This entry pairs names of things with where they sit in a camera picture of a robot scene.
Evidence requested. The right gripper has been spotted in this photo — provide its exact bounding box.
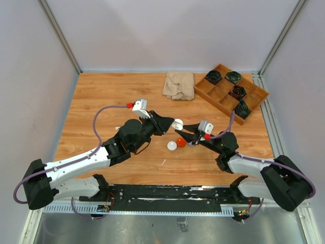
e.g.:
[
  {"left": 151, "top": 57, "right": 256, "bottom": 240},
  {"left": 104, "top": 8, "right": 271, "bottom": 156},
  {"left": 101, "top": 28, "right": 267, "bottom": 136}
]
[{"left": 176, "top": 123, "right": 223, "bottom": 155}]

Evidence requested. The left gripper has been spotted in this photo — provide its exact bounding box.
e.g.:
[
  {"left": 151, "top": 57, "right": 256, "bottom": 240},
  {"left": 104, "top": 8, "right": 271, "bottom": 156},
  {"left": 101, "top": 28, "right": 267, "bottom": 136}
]
[{"left": 132, "top": 110, "right": 175, "bottom": 152}]

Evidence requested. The white round case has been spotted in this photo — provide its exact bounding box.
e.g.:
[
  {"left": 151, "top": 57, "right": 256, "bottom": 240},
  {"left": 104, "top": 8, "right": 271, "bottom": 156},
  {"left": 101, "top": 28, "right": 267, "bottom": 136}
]
[{"left": 171, "top": 119, "right": 184, "bottom": 131}]

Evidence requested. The orange round case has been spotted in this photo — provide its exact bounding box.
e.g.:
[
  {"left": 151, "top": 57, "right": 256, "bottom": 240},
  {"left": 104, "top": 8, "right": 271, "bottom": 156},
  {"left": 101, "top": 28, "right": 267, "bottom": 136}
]
[{"left": 176, "top": 138, "right": 187, "bottom": 147}]

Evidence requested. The white earbud charging case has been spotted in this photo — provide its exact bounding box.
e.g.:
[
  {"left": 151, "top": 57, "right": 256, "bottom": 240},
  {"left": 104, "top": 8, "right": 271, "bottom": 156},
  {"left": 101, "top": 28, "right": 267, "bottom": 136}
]
[{"left": 167, "top": 141, "right": 178, "bottom": 151}]

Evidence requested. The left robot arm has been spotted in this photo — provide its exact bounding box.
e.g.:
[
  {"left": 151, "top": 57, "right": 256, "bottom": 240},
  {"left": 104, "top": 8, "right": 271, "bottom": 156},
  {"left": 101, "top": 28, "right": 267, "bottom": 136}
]
[{"left": 22, "top": 111, "right": 174, "bottom": 210}]

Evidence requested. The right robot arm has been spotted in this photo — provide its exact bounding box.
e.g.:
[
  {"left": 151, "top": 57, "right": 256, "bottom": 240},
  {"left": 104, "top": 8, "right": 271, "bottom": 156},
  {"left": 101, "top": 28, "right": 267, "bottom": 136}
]
[{"left": 173, "top": 120, "right": 316, "bottom": 211}]

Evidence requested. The beige folded cloth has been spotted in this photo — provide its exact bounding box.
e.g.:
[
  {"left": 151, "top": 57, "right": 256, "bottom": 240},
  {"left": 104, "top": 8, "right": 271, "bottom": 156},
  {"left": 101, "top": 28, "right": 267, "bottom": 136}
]
[{"left": 162, "top": 72, "right": 195, "bottom": 101}]

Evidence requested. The dark rolled sock bottom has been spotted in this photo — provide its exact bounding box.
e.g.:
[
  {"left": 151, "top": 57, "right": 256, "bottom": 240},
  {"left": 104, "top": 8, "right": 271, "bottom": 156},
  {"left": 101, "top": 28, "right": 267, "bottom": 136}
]
[{"left": 233, "top": 99, "right": 251, "bottom": 119}]

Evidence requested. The wooden compartment tray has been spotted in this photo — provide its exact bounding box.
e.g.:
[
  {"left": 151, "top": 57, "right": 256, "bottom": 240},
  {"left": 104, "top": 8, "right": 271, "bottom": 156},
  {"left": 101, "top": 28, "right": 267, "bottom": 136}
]
[{"left": 194, "top": 64, "right": 269, "bottom": 125}]

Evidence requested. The dark rolled sock top-left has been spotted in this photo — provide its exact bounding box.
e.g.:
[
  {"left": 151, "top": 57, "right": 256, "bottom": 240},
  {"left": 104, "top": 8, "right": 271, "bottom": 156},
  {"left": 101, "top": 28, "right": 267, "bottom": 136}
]
[{"left": 205, "top": 70, "right": 222, "bottom": 85}]

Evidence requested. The dark rolled sock middle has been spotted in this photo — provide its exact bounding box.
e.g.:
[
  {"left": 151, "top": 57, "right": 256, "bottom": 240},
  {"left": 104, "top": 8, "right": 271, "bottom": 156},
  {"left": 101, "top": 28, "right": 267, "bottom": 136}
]
[{"left": 229, "top": 85, "right": 247, "bottom": 101}]

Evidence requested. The dark rolled sock top-right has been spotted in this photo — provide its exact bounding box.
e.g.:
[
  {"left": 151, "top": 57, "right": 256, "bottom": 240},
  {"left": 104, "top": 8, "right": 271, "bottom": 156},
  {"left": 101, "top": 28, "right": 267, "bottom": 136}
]
[{"left": 225, "top": 71, "right": 243, "bottom": 85}]

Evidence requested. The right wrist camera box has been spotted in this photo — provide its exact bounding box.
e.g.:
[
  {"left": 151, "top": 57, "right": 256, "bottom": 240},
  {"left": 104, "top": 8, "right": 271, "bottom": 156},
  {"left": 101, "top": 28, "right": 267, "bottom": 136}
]
[{"left": 198, "top": 120, "right": 214, "bottom": 135}]

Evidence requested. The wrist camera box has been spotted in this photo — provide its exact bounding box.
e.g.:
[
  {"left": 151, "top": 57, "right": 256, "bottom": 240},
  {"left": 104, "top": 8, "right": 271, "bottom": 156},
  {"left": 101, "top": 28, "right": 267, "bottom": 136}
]
[
  {"left": 132, "top": 99, "right": 150, "bottom": 119},
  {"left": 198, "top": 120, "right": 214, "bottom": 135}
]

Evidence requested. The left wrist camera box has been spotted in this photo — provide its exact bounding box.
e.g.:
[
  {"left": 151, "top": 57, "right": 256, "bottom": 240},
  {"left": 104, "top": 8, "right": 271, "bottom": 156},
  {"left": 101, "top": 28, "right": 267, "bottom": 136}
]
[{"left": 132, "top": 99, "right": 150, "bottom": 119}]

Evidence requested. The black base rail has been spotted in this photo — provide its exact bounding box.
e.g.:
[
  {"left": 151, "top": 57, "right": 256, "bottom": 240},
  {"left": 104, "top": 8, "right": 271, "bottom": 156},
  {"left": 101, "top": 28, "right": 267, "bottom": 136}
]
[{"left": 76, "top": 184, "right": 260, "bottom": 214}]

